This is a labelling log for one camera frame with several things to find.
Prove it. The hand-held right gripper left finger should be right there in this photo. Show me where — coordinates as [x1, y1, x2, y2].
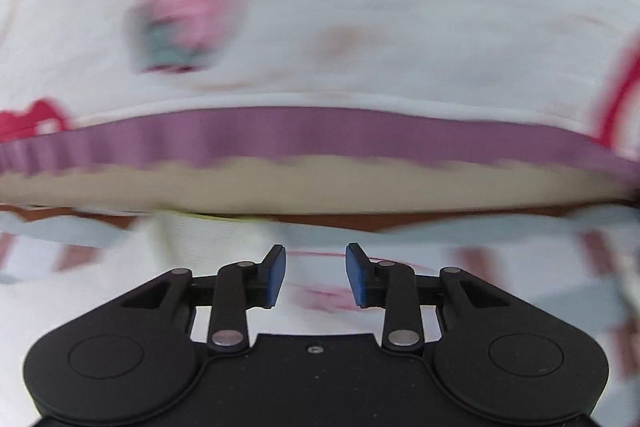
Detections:
[117, 244, 287, 354]

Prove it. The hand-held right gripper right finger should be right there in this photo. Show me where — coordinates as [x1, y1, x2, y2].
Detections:
[345, 243, 513, 352]

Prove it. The bear print quilted cover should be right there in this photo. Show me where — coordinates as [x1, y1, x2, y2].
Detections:
[0, 0, 640, 170]

